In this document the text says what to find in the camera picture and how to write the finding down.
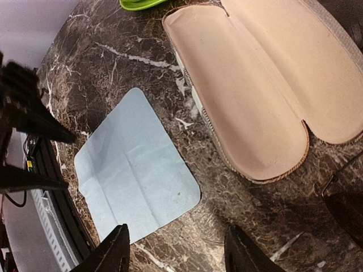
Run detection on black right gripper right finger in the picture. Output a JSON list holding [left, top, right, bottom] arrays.
[[224, 225, 285, 272]]

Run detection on white slotted cable duct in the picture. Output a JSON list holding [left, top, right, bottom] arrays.
[[31, 189, 79, 271]]

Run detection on plaid brown glasses case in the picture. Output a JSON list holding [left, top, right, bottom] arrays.
[[162, 1, 362, 184]]

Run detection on black round sunglasses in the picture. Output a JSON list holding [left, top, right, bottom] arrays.
[[321, 151, 362, 248]]

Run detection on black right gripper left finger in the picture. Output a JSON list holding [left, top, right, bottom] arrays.
[[71, 224, 130, 272]]

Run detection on green plate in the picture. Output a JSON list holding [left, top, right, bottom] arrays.
[[119, 0, 166, 11]]

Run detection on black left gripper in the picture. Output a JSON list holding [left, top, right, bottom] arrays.
[[1, 61, 76, 193]]

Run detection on blue cleaning cloth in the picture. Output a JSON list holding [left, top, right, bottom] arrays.
[[74, 88, 201, 243]]

